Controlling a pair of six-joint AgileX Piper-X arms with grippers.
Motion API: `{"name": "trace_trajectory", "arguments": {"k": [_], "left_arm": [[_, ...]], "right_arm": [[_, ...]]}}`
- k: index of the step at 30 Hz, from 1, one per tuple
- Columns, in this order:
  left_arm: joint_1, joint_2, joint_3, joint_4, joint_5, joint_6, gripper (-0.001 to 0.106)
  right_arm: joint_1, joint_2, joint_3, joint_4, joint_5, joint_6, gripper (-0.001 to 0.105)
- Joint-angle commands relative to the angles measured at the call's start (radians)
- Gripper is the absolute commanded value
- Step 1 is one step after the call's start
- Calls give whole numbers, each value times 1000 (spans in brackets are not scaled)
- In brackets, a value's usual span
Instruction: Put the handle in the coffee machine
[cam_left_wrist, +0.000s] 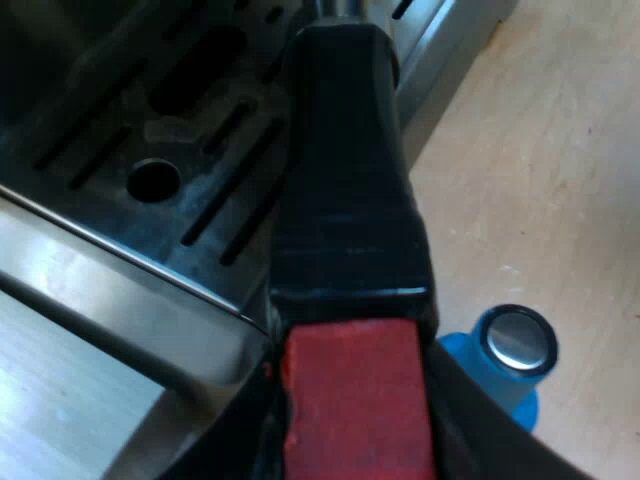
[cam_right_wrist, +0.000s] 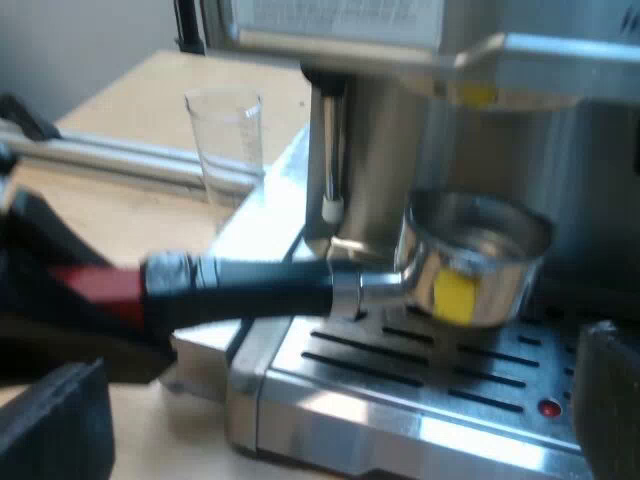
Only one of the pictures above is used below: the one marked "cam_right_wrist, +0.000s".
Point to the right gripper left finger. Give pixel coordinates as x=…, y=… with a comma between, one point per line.
x=55, y=425

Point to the clear measuring glass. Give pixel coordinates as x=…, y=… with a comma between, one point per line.
x=225, y=150

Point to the steel espresso machine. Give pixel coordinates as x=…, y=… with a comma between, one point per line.
x=380, y=150

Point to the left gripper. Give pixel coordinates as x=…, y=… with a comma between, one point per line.
x=22, y=270

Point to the metal block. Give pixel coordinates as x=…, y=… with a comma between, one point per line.
x=205, y=350

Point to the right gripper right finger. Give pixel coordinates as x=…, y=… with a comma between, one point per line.
x=612, y=400

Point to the aluminium rail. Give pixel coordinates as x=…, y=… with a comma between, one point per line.
x=125, y=155

